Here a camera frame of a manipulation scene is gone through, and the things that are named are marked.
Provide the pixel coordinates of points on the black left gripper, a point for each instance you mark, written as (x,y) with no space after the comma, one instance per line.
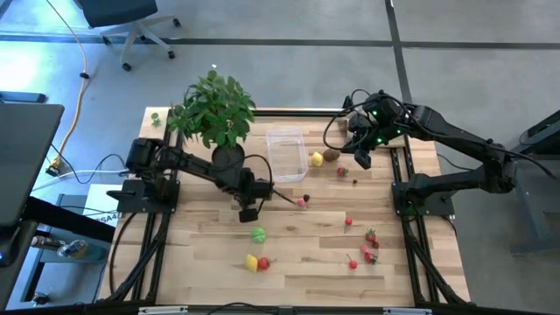
(248,215)

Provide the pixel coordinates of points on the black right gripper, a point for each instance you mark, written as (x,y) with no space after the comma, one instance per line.
(361,135)

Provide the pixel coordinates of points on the green lettuce ball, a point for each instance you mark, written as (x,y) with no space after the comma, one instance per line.
(258,235)

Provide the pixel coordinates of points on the brown kiwi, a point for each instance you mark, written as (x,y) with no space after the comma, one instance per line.
(331,154)

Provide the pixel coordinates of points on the large yellow plastic lemon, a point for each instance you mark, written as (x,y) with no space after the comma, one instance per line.
(251,263)

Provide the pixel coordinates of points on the small yellow plastic lemon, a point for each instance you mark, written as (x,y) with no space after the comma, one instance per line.
(317,158)

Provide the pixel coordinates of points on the pink raspberry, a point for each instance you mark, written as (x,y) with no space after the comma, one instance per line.
(301,202)
(364,248)

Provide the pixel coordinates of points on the blackberry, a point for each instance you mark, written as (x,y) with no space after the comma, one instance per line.
(306,198)

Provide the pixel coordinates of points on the clear plastic tupperware container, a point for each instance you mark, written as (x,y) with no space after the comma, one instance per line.
(286,153)

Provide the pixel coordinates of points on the red cherry with stem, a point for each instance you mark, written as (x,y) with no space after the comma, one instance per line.
(352,263)
(348,221)

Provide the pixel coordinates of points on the green plant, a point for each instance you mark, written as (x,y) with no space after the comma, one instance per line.
(214,109)

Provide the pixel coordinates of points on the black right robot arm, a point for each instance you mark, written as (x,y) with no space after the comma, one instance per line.
(459,135)

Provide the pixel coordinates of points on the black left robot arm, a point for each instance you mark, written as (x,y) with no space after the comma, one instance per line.
(197,168)

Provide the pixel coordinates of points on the black clamp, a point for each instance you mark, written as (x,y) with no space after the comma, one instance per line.
(347,102)

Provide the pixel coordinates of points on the fallen green leaf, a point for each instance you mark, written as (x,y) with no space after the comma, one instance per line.
(155,119)

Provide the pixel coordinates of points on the white paper label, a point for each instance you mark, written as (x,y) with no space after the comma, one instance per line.
(98,201)

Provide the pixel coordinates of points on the clear water bottle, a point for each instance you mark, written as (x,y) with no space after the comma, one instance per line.
(72,248)

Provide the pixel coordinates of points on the dark grey side stand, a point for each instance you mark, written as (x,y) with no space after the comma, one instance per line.
(531,219)

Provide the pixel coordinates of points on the brown bottle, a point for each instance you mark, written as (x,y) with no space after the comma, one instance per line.
(44,242)

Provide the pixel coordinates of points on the dark grey desk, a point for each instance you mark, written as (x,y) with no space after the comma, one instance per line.
(26,153)

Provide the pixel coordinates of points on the office chair with white base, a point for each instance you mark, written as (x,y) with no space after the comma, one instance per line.
(118,11)

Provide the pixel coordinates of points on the black flat device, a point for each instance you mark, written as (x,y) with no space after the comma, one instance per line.
(22,97)

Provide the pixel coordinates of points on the black frame back rail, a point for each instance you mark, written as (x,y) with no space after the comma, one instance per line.
(302,112)

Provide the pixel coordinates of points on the black frame rail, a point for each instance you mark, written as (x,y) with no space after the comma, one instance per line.
(332,311)
(302,112)

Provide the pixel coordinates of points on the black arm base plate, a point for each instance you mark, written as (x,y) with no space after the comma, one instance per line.
(437,205)
(131,203)

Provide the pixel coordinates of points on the black frame side rails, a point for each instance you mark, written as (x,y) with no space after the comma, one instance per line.
(417,280)
(154,280)

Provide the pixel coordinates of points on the black frame front rail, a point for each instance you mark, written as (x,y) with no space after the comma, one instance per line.
(332,311)

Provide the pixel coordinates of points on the white bracket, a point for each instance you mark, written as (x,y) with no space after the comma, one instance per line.
(162,310)
(407,311)

